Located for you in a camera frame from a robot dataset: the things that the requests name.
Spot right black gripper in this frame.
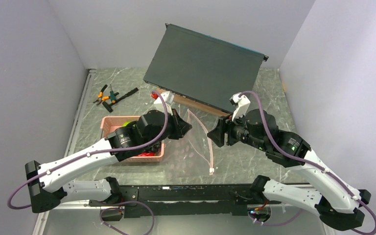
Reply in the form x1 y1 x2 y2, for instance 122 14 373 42
207 108 268 152

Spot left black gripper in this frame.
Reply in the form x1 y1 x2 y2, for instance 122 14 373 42
143 108 192 149

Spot clear zip top bag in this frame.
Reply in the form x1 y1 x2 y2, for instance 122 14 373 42
163 109 217 178

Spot pink plastic basket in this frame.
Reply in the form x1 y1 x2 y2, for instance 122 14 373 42
100 116 165 163

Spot red chili pepper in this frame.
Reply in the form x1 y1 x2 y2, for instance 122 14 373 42
136 152 155 157

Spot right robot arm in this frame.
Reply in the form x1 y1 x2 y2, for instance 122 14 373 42
207 109 371 231

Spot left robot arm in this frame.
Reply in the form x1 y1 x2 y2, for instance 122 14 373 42
25 109 192 213

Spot wooden board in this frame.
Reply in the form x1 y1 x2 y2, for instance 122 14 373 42
150 88 231 117

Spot green lime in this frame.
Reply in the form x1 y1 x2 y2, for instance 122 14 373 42
122 120 137 127

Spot dark grey rack box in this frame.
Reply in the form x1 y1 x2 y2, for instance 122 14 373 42
143 24 268 113

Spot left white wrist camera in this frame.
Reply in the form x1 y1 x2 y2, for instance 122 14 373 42
151 91 174 114

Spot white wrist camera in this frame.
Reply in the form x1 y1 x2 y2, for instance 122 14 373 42
151 91 174 114
230 93 250 122

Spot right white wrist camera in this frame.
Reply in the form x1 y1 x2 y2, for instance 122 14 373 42
230 93 250 122

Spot green handled screwdriver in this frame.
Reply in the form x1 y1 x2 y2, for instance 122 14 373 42
109 84 116 104

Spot black T-handle tool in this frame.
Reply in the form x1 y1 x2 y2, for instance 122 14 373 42
102 88 139 113

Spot orange handled pliers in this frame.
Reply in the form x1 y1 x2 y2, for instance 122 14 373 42
93 84 108 105

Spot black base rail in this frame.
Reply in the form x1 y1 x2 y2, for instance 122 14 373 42
100 183 273 221

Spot aluminium frame rail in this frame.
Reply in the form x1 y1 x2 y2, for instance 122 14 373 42
32 69 97 235

